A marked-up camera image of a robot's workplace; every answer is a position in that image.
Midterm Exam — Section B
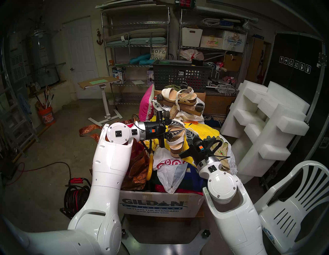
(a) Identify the white plastic garden chair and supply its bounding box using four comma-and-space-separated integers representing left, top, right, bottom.
253, 161, 329, 255

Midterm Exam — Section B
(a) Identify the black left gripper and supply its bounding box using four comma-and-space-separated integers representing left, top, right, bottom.
144, 111, 186, 149

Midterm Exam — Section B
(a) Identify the yellow terry towel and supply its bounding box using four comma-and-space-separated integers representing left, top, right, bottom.
144, 116, 220, 167

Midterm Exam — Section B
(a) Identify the brown cardboard box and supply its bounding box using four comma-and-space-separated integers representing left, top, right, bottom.
224, 54, 243, 72

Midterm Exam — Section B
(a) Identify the white red-logo plastic bag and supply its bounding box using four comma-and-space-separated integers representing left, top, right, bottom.
153, 148, 188, 194

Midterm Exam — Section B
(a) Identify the red orange patterned fabric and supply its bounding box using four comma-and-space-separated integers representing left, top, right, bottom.
121, 120, 151, 192

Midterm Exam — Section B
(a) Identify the blue white appliance box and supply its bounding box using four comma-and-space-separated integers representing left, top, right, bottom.
112, 67, 127, 84

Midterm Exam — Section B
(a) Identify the red black cable reel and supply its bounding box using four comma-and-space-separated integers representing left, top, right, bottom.
60, 177, 92, 219

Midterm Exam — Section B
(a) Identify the white labelled cardboard box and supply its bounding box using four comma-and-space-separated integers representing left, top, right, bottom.
200, 35, 224, 50

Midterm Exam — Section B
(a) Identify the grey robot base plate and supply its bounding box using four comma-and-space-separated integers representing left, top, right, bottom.
120, 230, 210, 255

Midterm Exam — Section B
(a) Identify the blue fabric bag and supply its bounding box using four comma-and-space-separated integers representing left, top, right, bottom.
177, 165, 206, 193

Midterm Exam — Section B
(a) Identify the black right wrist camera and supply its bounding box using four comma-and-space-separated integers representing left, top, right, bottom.
197, 141, 223, 156

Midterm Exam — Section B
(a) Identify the white panel door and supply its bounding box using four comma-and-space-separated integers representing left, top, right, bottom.
62, 16, 102, 99

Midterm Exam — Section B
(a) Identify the white red plastic bag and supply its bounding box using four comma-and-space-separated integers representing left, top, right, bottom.
179, 49, 205, 61

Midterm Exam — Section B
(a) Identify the orange plastic bucket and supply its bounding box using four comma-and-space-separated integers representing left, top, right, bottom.
39, 106, 56, 126

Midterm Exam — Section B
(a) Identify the long white tube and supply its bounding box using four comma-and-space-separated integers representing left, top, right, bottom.
195, 6, 259, 23

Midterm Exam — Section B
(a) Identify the wooden caster dolly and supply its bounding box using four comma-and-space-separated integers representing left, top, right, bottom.
156, 92, 205, 121

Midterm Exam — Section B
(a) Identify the grey water heater tank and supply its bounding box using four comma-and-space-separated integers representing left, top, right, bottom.
30, 28, 60, 87

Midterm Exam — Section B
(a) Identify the chrome wire shelving rack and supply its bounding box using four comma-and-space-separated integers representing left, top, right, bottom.
101, 6, 170, 106
178, 9, 248, 88

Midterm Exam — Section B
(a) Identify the black plastic mesh basket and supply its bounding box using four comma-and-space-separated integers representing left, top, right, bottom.
153, 60, 212, 93

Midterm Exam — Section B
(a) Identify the white strap wedge sandal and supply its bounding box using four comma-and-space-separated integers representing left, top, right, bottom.
166, 119, 187, 158
161, 87, 197, 111

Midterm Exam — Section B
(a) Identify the white overbed rolling table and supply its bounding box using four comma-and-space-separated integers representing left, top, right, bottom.
78, 76, 123, 127

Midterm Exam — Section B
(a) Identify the teal seat cushion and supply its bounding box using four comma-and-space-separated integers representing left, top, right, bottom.
106, 37, 167, 47

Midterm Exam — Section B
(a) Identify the beige seat cushion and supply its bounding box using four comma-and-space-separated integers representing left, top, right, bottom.
105, 28, 167, 43

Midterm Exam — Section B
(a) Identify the yellow hooked handle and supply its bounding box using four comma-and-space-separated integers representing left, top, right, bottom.
147, 153, 154, 181

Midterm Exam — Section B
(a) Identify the white storage bin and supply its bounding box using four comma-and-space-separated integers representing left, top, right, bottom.
181, 27, 203, 47

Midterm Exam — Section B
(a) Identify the blue patterned rug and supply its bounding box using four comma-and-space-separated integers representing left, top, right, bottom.
203, 114, 226, 128

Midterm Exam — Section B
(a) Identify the grey louvred furnace unit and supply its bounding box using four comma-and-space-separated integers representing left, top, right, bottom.
10, 50, 28, 83

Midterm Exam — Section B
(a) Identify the white boards stack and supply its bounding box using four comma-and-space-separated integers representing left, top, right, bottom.
95, 0, 165, 11

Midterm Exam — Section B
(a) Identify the brown wooden chest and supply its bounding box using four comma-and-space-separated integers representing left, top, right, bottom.
204, 90, 238, 115

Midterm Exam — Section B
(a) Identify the pink pillow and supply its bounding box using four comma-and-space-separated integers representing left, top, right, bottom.
139, 84, 155, 122

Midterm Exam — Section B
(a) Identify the brown patterned fabric strap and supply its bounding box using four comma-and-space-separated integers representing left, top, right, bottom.
78, 124, 108, 143

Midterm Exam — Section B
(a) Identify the orange black floor cable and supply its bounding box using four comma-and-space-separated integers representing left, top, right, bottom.
5, 161, 72, 187

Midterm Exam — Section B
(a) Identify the teal pillow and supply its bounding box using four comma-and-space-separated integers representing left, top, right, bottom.
129, 53, 152, 65

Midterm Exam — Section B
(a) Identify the white Gildan activewear carton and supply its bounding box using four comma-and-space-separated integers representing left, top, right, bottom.
222, 30, 247, 53
120, 190, 205, 218

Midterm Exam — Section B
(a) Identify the white plastic sheet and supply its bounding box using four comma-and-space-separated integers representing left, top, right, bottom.
226, 144, 238, 180

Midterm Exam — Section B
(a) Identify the grey metal ladder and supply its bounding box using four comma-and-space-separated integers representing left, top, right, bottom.
0, 64, 41, 158

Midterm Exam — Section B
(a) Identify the black flight case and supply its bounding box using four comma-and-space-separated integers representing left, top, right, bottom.
262, 31, 329, 190

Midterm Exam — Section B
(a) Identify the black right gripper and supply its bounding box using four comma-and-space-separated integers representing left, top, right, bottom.
179, 129, 214, 165

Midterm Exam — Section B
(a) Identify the white foam packing block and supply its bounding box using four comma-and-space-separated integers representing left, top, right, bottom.
267, 81, 310, 113
221, 80, 310, 184

